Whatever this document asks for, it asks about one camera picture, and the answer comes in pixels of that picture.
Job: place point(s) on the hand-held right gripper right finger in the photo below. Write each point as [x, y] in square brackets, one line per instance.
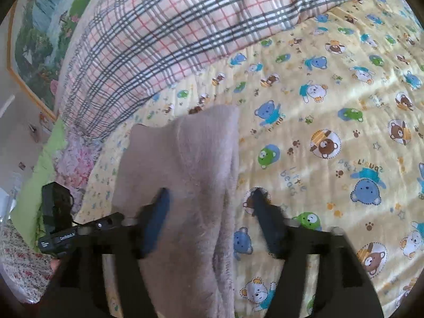
[270, 222]

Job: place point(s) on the plaid quilt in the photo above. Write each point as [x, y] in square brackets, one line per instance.
[149, 39]

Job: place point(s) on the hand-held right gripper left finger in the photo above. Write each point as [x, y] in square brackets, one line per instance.
[155, 220]

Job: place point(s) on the framed landscape painting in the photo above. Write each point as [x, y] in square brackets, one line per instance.
[43, 39]

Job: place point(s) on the small-flower printed fabric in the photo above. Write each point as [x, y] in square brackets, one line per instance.
[23, 265]

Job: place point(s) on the pink floral cloth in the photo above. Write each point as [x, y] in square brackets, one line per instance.
[79, 165]

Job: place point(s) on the green quilt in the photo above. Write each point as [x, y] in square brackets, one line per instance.
[44, 172]

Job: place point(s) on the yellow bear printed bed sheet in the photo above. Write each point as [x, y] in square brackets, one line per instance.
[331, 106]

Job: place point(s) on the beige knitted sweater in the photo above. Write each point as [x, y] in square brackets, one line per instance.
[195, 179]

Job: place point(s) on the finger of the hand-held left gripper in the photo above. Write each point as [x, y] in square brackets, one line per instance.
[101, 224]

